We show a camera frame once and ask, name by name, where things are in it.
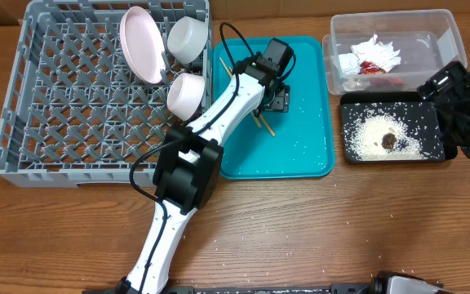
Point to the pink bowl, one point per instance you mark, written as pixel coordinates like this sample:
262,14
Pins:
185,95

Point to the grey-white bowl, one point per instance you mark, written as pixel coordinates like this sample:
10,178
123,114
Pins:
187,39

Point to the teal plastic tray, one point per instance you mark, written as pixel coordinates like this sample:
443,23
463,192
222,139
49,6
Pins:
303,145

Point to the white napkin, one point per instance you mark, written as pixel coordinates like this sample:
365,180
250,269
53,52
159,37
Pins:
373,51

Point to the grey dishwasher rack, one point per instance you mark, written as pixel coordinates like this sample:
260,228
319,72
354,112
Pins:
74,112

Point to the wooden chopstick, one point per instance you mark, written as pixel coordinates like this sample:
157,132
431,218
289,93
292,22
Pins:
261,120
224,67

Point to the red snack wrapper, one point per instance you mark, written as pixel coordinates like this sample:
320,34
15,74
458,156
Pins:
369,68

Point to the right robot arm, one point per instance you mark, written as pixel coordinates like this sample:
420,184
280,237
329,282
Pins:
448,93

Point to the pink round plate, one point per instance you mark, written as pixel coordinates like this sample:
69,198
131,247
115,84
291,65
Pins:
142,45

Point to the pile of rice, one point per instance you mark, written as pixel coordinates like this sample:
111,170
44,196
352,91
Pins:
382,139

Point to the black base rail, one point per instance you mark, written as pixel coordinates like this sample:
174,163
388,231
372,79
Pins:
335,288

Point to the black food waste tray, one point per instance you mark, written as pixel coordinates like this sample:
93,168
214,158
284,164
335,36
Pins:
349,118

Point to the clear plastic bin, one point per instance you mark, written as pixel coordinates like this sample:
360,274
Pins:
426,41

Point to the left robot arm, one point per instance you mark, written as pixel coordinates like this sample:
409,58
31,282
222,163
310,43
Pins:
190,158

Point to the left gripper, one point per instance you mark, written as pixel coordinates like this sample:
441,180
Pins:
281,99

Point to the brown food scrap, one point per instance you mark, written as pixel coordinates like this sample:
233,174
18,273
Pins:
389,141

